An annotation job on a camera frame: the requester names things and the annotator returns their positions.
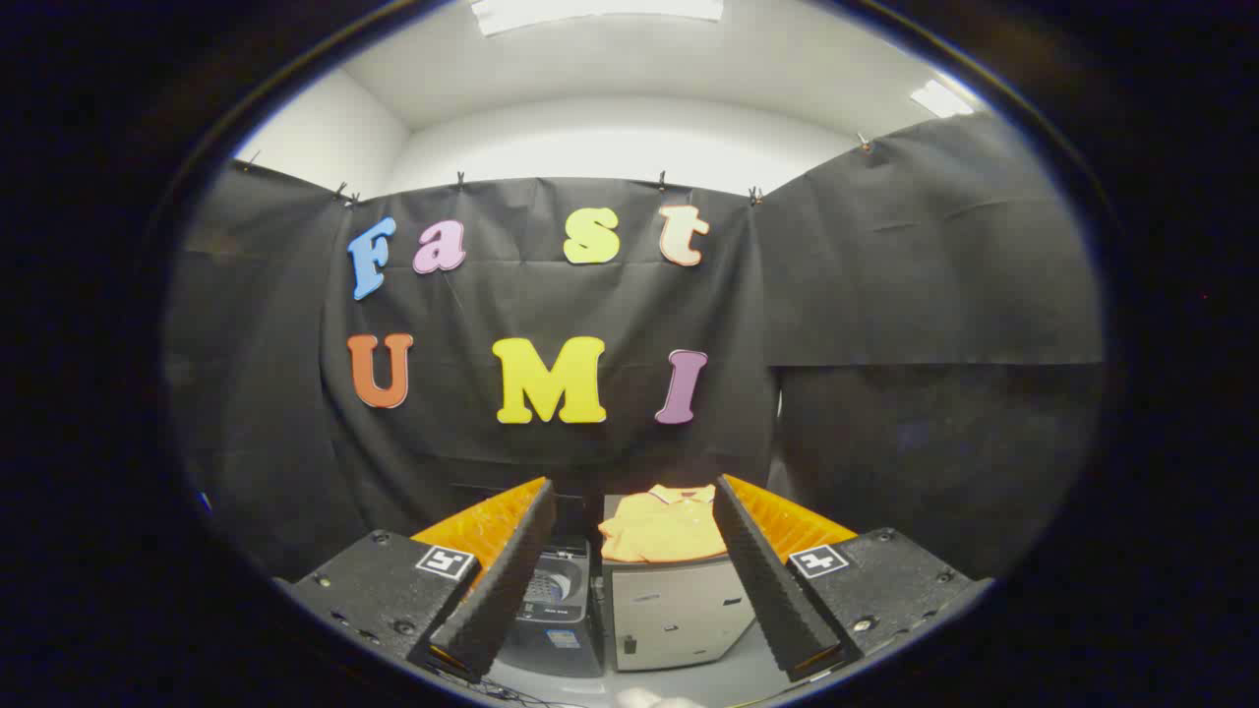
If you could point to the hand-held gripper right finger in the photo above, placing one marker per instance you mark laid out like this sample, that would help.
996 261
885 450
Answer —
772 580

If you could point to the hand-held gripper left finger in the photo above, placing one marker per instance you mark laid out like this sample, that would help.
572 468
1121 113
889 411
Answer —
511 580

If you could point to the grey washing machine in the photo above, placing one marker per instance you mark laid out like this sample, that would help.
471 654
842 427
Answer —
561 639

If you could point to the glass washing machine lid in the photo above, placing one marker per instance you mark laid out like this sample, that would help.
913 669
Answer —
573 519

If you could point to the orange polo shirt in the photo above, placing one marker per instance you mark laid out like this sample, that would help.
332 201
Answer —
659 531

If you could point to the grey cabinet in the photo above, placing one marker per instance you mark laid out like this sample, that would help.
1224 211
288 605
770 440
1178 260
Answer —
679 615

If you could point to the black backdrop cloth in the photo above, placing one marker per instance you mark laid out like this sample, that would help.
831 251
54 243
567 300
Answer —
551 295

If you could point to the small ceiling light panel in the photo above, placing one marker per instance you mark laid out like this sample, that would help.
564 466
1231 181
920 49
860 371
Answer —
939 98

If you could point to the long ceiling light panel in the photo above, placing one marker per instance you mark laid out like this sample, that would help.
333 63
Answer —
590 12

